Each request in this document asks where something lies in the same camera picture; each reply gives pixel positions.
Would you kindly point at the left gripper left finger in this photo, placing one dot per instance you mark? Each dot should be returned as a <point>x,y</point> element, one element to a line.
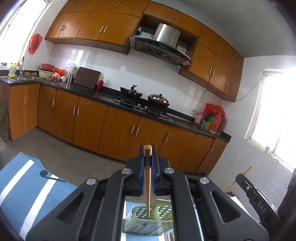
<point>93,211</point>

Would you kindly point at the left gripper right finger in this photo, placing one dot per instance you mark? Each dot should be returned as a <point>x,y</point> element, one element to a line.
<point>201,210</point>

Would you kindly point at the green perforated utensil holder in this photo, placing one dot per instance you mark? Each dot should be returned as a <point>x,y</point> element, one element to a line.
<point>156,223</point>

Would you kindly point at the blue white striped tablecloth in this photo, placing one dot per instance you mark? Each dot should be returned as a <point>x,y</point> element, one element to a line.
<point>29,192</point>

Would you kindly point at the white cup on windowsill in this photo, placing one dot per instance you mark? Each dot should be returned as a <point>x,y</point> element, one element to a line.
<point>267,150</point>

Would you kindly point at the lower wooden cabinets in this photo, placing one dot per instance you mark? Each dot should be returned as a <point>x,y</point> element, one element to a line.
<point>108,130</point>

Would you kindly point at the red oil bottle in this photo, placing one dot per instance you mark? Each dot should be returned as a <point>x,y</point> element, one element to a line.
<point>216,123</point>

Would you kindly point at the red bag on counter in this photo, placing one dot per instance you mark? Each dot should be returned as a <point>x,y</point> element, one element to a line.
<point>213,109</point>

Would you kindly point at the black gas stove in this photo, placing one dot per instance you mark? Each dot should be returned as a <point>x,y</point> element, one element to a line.
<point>142,108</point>

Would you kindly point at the lidded black wok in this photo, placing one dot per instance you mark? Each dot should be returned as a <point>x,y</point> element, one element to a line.
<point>159,100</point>

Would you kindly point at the dark cutting board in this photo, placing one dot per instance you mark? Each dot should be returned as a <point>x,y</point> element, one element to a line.
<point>86,77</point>

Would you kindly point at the green basin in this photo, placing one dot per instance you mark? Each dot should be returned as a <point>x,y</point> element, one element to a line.
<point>45,73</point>

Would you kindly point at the red basin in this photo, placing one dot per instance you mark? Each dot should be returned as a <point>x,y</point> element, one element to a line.
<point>47,67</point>

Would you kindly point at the yellow detergent bottle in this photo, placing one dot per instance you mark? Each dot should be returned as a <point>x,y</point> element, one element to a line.
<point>12,70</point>

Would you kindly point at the steel range hood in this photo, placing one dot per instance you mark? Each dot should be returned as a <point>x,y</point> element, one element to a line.
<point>165,43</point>

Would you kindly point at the red plastic bag on wall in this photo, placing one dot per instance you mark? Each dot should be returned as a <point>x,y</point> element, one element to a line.
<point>34,43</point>

